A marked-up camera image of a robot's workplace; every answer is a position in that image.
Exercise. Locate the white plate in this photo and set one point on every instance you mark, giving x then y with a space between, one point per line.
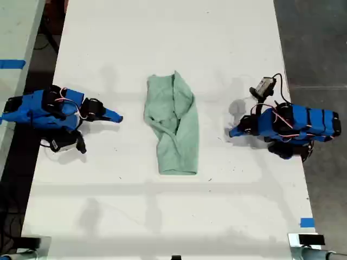
292 239

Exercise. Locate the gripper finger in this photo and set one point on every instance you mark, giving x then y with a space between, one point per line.
112 116
236 131

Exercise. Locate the black box on white plate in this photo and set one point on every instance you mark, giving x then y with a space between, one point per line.
311 239

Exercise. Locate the long blue tape strip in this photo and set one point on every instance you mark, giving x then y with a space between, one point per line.
11 64

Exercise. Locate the black box on grey tray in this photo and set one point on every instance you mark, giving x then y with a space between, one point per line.
30 241

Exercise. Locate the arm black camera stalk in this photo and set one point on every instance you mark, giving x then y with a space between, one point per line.
81 143
261 98

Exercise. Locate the pale green t-shirt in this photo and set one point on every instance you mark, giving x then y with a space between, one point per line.
173 130

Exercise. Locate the pale side table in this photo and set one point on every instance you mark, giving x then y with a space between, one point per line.
13 32

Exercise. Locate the grey tray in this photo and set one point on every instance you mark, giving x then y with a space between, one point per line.
44 247

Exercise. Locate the small blue tape piece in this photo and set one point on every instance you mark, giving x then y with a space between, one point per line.
307 222

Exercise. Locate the arm camera box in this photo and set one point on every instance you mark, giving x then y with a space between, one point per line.
265 85
63 145

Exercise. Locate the small black block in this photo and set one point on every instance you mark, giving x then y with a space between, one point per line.
176 257

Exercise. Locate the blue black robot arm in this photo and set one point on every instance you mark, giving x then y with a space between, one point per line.
306 122
35 108

